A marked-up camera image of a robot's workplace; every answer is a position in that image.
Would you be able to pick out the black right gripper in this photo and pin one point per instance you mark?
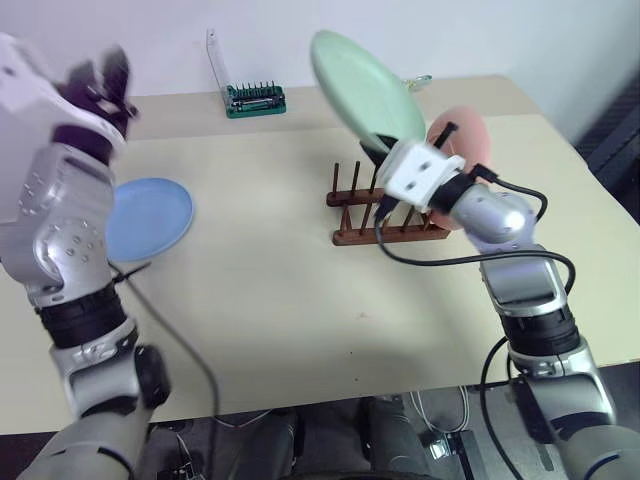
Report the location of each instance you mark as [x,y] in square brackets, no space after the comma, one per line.
[387,206]

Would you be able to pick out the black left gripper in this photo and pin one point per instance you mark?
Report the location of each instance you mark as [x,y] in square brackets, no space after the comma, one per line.
[107,107]

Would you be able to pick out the green plate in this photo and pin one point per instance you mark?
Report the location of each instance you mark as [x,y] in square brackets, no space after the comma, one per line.
[360,85]

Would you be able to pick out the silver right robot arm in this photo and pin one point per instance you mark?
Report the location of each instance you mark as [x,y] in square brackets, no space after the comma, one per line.
[500,215]

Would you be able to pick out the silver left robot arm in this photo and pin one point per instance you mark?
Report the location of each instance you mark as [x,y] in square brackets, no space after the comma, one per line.
[65,225]

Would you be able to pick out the wooden dish rack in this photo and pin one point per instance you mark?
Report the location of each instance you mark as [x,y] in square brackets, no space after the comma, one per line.
[385,232]

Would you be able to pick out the black zip tie tail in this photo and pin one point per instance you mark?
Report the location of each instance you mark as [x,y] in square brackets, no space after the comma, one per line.
[446,134]

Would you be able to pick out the clear plastic object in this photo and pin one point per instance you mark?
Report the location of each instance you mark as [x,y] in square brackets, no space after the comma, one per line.
[419,81]

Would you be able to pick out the pink plate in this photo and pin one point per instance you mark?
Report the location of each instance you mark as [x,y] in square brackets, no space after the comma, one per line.
[467,140]

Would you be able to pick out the green screwdriver bit case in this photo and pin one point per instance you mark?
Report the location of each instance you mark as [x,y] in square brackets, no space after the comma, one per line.
[255,102]

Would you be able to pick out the blue plate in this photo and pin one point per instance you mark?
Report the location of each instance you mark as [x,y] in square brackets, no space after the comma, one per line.
[150,217]

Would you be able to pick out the black chair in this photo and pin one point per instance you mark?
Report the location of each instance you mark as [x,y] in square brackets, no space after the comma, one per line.
[615,145]

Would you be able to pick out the dark rounded robot leg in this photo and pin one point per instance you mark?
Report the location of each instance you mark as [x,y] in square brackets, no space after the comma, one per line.
[272,445]
[390,440]

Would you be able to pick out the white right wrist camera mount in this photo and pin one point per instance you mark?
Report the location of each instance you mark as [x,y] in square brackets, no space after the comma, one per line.
[417,172]

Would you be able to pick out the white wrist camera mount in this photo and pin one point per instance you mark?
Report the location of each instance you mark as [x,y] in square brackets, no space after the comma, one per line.
[30,95]
[417,172]

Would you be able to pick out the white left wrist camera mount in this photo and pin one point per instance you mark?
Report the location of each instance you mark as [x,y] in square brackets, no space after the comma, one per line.
[30,95]

